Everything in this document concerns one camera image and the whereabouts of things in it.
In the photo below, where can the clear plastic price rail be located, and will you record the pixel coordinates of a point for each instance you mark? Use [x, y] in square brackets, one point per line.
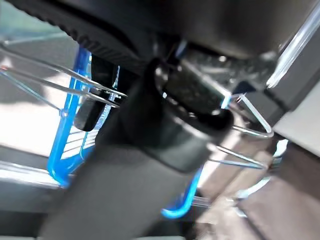
[290, 50]

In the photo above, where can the robot left hand black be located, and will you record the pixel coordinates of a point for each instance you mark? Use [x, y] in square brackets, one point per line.
[150, 175]

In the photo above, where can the blue plastic shopping basket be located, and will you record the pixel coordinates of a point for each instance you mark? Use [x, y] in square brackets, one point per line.
[55, 155]

